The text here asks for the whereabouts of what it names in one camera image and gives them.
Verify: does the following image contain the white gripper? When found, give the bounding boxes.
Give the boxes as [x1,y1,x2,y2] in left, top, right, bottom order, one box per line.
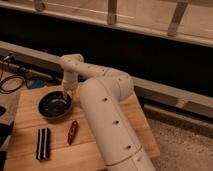
[62,71,78,100]

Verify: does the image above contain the dark ceramic bowl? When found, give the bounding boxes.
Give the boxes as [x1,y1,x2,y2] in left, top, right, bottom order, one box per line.
[38,91,72,119]

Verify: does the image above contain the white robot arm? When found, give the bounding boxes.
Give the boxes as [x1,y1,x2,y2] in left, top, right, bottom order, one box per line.
[59,54,156,171]

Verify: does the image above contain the blue object on floor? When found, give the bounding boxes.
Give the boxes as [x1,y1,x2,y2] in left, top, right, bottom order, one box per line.
[28,79,46,89]

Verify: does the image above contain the red oblong object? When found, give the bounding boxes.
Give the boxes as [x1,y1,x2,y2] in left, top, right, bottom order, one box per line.
[68,120,79,144]

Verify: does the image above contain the wooden table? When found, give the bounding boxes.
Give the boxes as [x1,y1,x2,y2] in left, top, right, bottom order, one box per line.
[3,83,161,171]

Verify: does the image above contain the black and white striped block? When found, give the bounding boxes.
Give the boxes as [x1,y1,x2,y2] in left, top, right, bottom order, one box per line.
[36,128,50,160]

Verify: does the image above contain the black object at left edge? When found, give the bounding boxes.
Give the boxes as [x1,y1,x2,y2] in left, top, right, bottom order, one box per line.
[0,105,15,171]

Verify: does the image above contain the black cable loop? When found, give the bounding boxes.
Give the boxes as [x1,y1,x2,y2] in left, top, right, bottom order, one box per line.
[0,74,26,95]

